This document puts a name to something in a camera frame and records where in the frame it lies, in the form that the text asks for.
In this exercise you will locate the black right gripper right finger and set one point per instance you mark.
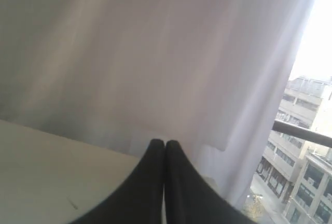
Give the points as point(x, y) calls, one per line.
point(188, 197)

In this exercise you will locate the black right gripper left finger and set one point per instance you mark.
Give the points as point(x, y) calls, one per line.
point(139, 197)

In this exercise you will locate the beige building outside window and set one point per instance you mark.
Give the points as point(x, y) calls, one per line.
point(292, 183)

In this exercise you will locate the black window railing bar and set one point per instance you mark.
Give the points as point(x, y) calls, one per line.
point(302, 133)

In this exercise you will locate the white sheer curtain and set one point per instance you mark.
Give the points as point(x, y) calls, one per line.
point(117, 73)

